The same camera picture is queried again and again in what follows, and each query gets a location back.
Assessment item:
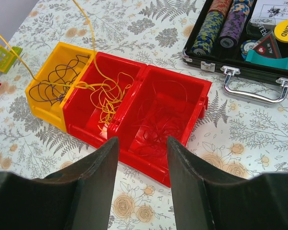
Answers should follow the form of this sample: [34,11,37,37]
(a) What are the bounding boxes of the yellow green toy bricks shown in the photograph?
[0,45,17,73]

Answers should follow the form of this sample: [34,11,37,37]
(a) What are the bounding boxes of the yellow thin cable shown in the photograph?
[0,0,134,132]

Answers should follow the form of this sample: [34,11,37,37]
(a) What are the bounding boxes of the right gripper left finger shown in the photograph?
[0,137,119,230]

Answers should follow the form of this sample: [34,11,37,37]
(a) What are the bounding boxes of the black poker chip case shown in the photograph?
[182,0,288,104]

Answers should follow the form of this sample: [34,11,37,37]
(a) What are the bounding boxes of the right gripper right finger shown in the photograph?
[167,137,288,230]

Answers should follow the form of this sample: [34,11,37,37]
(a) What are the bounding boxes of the yellow plastic bin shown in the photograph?
[25,42,97,132]

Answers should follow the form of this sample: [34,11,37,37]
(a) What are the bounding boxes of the floral table mat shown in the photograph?
[0,0,288,230]

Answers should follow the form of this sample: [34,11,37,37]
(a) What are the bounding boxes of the purple thin cable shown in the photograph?
[28,54,91,106]

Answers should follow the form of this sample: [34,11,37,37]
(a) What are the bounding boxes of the red double plastic bin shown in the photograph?
[63,52,211,186]

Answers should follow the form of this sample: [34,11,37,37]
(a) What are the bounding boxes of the red thin cable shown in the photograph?
[132,80,190,156]

